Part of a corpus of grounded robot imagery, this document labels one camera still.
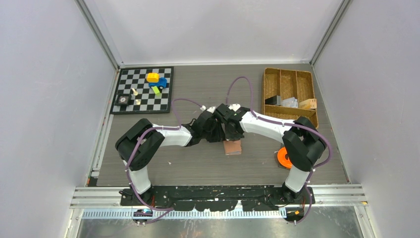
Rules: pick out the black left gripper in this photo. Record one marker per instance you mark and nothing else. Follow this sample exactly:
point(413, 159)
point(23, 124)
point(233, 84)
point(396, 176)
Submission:
point(220, 136)

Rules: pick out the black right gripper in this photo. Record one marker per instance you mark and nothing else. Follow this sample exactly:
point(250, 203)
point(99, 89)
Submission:
point(229, 137)

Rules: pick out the pink leather card holder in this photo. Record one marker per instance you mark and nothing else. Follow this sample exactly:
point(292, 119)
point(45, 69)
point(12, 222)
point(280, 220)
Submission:
point(232, 147)

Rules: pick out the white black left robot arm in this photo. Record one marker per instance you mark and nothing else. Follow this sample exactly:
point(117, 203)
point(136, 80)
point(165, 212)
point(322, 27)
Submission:
point(139, 144)

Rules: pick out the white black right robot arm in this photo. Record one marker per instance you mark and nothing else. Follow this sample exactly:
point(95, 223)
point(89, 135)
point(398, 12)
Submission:
point(303, 143)

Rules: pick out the grey card with stripe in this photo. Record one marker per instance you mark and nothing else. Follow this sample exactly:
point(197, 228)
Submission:
point(290, 103)

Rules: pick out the tan card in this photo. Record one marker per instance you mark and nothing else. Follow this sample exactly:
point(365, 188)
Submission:
point(309, 104)

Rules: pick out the orange horseshoe toy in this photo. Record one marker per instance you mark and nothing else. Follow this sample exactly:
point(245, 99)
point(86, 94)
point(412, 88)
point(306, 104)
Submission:
point(283, 159)

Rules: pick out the blue toy car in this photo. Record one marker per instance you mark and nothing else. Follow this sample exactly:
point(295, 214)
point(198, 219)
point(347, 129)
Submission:
point(161, 84)

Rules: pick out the woven bamboo organizer tray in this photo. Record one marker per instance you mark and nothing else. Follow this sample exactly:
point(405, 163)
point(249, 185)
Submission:
point(288, 84)

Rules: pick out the green toy block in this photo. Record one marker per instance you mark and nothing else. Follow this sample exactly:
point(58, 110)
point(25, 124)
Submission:
point(156, 90)

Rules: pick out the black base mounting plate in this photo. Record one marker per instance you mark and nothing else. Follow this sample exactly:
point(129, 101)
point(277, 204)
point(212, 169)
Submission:
point(217, 198)

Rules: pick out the yellow toy block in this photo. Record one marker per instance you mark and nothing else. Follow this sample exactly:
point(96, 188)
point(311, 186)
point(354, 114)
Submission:
point(152, 77)

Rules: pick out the black white chessboard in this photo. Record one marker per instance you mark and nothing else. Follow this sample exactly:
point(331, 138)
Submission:
point(150, 103)

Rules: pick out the aluminium frame rail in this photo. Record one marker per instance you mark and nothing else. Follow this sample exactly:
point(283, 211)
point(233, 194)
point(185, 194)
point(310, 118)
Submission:
point(104, 202)

